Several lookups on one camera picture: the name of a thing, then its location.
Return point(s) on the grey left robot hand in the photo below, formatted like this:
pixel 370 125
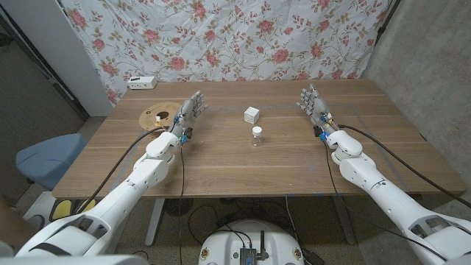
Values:
pixel 185 116

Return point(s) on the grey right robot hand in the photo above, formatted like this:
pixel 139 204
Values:
pixel 316 108

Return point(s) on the clear medicine bottle white cap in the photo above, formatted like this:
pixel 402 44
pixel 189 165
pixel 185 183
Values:
pixel 257 137

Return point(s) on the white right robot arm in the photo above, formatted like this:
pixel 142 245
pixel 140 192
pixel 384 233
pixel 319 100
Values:
pixel 386 191

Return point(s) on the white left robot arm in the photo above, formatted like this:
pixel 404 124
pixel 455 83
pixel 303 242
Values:
pixel 110 210

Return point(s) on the person's bare forearm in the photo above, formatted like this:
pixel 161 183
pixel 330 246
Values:
pixel 11 228

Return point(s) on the cardboard filament reel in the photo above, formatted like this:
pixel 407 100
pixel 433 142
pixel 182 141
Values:
pixel 156 114

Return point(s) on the white cube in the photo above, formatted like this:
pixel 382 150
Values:
pixel 251 115

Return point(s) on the white power strip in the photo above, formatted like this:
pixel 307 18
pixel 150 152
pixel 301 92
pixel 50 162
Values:
pixel 141 82

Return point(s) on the floral backdrop cloth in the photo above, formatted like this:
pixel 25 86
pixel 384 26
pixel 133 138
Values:
pixel 228 44

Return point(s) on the black round floor base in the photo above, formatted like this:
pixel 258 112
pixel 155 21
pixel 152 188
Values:
pixel 180 207

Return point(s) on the white table leg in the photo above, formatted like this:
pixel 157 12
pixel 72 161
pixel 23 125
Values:
pixel 154 221

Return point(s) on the black backdrop pole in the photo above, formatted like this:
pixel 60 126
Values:
pixel 386 16

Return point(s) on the grey table leg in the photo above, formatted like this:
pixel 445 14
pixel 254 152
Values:
pixel 344 221

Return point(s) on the white robot torso base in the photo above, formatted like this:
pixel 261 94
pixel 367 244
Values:
pixel 228 243

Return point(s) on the blue stool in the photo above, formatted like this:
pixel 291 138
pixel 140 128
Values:
pixel 48 158

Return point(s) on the white cabinet panel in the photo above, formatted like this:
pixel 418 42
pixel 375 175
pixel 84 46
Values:
pixel 55 44

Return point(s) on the black power brick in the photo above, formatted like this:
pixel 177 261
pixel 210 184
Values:
pixel 312 257

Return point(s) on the grey electronics module with antenna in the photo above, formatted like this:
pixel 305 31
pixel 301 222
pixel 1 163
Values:
pixel 247 255

